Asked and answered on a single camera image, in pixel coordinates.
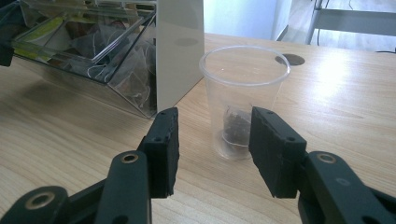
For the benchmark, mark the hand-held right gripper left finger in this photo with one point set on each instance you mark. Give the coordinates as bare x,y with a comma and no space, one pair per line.
163,152

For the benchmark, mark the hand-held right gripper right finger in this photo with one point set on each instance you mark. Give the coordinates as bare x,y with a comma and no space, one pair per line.
275,155

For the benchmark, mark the brown mesh tea bag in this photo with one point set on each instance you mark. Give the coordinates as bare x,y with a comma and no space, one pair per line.
238,129

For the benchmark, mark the clear plastic cup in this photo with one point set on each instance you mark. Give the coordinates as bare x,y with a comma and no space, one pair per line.
243,84

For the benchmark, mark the clear acrylic tea bag box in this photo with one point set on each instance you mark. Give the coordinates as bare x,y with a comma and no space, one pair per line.
179,53

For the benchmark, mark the pile of pyramid tea bags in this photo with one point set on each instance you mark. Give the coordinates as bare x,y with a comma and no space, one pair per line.
130,71

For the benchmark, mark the grey metal frame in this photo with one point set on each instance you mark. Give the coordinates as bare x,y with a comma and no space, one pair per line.
355,23

